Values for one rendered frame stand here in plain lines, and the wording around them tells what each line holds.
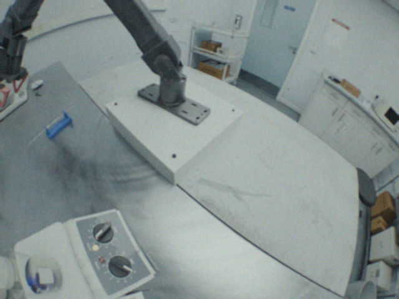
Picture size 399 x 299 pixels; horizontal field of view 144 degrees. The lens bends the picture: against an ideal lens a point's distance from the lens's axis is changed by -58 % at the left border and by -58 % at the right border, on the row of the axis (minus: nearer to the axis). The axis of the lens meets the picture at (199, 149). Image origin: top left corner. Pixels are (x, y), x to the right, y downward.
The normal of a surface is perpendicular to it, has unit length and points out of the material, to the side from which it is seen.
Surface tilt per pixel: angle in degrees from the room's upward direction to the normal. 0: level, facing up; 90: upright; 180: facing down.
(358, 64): 90
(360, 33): 90
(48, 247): 0
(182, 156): 3
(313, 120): 90
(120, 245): 30
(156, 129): 3
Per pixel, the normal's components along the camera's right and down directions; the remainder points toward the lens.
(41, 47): 0.77, 0.55
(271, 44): -0.63, 0.55
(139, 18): 0.04, 0.74
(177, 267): 0.12, -0.62
